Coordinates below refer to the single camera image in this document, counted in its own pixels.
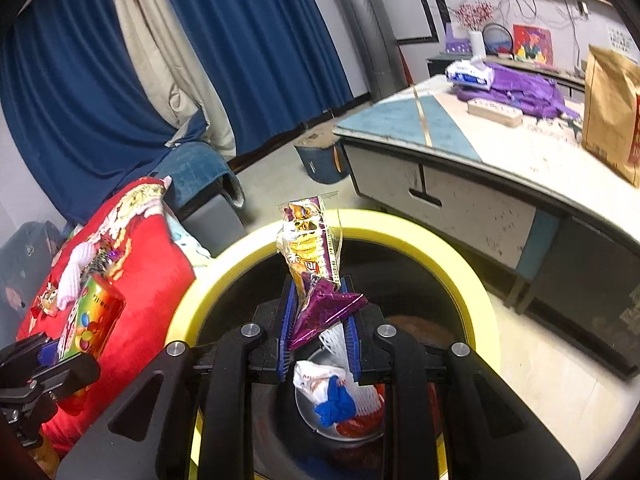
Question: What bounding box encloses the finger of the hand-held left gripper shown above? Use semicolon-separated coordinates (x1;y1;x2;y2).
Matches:
0;334;61;388
30;353;101;403

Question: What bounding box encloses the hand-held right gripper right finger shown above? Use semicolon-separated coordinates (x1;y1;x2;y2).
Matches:
345;306;581;480

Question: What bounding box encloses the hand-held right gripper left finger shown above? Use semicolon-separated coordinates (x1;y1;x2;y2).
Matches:
55;280;301;480

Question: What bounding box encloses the white foam net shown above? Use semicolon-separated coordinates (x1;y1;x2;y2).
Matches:
319;322;388;418

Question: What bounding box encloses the purple foil snack wrapper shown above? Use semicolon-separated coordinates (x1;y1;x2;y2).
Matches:
289;280;368;352

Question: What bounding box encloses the white plastic bag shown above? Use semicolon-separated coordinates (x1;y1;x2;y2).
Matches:
292;360;346;406

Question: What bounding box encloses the blue glove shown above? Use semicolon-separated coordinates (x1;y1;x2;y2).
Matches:
315;379;357;428

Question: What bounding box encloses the colourful candy packet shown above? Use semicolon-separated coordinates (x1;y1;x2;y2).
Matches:
54;275;127;367

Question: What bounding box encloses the clear yellow chip packet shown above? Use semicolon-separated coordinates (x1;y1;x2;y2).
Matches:
276;192;346;296

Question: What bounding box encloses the yellow rim trash bin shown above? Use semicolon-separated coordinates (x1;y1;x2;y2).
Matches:
165;208;501;480

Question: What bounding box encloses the grey heart print cushion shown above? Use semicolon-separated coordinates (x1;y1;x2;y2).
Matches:
0;220;68;331

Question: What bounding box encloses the red floral blanket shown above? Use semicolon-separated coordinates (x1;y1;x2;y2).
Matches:
17;177;198;456

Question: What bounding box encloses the blue stool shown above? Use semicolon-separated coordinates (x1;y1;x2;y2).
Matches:
294;130;351;185

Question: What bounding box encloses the teal blue bed sheet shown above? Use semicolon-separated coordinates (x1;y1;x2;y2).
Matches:
165;137;246;211

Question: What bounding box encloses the white blue coffee table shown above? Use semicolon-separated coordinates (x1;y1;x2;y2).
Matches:
332;74;640;381

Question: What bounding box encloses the blue curtain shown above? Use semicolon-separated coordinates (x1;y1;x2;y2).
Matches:
0;0;211;226
152;0;356;156

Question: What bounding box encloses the white power strip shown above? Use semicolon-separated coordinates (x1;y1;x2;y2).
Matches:
467;99;523;127

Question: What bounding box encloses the dark television cabinet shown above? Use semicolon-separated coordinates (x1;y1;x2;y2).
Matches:
427;52;586;96

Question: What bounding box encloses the white tissue pack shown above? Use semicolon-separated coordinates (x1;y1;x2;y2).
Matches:
445;57;493;91

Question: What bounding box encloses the beige curtain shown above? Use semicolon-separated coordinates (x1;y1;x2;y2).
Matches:
102;0;237;158

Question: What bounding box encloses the purple backpack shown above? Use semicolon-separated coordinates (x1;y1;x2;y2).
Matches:
455;62;576;121

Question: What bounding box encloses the grey tower air conditioner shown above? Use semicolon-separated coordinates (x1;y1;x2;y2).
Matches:
320;0;416;98

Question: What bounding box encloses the purple box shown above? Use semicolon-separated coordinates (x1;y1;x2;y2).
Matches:
445;22;473;55

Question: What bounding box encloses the round blue ornament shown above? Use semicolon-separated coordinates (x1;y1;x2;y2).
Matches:
482;22;516;58

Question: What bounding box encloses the brown paper bag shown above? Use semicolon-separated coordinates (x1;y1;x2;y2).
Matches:
582;45;640;186

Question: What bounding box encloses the colourful painting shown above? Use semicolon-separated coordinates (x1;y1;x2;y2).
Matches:
512;24;553;66

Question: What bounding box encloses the grey bed frame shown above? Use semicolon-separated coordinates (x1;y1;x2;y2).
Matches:
177;190;246;258

